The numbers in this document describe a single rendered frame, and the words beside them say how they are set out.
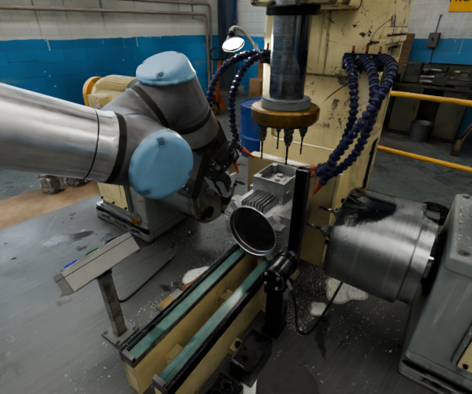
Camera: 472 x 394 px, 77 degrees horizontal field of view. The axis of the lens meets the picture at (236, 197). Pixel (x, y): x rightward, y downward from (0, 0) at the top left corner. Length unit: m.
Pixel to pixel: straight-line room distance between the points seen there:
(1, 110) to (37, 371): 0.71
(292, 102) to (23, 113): 0.58
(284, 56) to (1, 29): 5.53
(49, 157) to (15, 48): 5.75
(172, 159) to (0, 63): 5.73
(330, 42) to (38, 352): 1.12
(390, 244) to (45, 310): 0.94
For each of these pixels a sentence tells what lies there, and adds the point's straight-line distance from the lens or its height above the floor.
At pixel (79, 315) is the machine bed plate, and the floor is 0.80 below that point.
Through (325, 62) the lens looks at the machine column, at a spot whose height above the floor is 1.43.
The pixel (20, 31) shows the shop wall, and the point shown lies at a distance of 6.12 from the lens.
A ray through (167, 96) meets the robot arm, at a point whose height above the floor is 1.42.
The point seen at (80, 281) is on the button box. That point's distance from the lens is 0.72.
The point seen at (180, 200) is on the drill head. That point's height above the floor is 1.04.
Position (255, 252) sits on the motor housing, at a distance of 0.89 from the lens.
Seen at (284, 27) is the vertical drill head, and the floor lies 1.51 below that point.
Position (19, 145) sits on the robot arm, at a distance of 0.35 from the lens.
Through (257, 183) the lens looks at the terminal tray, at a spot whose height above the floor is 1.12.
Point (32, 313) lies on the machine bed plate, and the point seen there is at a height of 0.80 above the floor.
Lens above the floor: 1.52
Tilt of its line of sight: 30 degrees down
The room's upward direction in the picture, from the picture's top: straight up
